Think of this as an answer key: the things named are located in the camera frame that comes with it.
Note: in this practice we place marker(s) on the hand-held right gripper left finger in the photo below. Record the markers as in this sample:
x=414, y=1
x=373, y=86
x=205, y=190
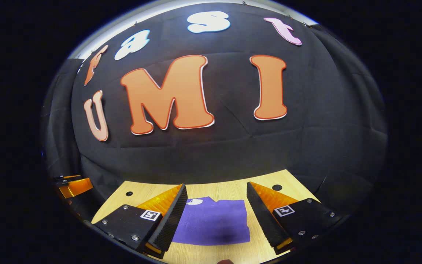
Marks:
x=170, y=223

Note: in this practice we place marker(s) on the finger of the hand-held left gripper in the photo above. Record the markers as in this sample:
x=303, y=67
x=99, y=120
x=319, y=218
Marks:
x=77, y=187
x=60, y=180

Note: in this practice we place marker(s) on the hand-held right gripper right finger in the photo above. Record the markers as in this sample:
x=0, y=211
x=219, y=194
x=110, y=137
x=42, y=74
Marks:
x=260, y=220

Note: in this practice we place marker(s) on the purple button-up knit shirt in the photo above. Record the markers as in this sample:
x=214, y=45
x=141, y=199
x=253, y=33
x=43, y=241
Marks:
x=214, y=223

